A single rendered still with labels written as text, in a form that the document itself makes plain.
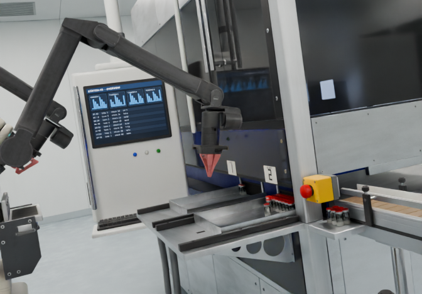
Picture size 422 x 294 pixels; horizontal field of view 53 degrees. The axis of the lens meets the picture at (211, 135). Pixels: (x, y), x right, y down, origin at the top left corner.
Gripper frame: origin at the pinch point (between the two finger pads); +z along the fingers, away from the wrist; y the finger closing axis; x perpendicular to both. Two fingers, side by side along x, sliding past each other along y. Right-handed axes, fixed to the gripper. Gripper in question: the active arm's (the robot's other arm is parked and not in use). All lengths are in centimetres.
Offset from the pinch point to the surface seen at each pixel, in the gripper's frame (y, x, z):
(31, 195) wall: -56, 545, 77
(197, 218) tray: 2.4, 16.2, 17.1
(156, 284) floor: 39, 200, 103
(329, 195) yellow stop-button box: 28.9, -22.2, 4.4
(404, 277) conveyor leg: 45, -35, 26
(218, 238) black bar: 0.2, -8.0, 18.3
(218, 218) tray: 11.1, 17.8, 17.6
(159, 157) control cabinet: 8, 87, -1
